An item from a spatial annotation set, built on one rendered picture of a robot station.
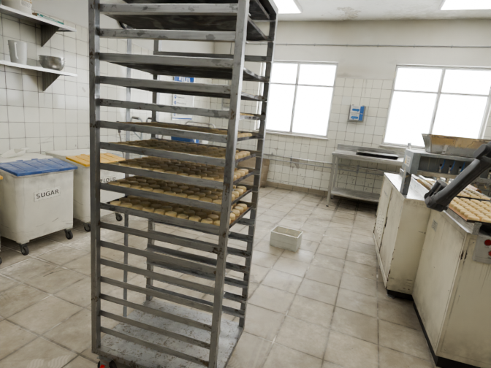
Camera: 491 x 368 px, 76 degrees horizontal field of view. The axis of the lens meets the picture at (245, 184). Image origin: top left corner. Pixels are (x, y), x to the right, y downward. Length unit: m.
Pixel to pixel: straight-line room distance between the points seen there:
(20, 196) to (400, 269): 3.05
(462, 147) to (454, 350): 1.33
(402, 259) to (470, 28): 4.19
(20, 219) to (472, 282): 3.17
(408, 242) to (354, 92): 3.64
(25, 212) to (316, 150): 4.53
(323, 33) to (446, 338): 5.01
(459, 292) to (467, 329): 0.22
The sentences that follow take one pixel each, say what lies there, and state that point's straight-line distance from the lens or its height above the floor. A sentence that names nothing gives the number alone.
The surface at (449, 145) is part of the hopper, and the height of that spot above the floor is 1.25.
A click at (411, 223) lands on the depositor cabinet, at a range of 2.70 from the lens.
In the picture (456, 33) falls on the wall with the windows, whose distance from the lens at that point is 6.11.
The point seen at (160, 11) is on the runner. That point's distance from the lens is 1.37.
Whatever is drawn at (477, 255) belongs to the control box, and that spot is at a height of 0.73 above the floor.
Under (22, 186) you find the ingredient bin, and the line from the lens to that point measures 3.08.
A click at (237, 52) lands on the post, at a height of 1.53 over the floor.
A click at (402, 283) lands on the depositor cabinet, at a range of 2.87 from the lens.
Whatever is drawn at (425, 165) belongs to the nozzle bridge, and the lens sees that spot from 2.71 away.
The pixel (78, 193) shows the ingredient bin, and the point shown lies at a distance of 3.56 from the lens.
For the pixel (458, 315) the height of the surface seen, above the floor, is 0.36.
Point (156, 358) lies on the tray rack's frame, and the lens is 1.79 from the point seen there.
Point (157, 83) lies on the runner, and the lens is 1.33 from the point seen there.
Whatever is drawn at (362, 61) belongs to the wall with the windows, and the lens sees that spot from 5.97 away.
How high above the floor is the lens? 1.33
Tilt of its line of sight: 12 degrees down
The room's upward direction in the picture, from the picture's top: 6 degrees clockwise
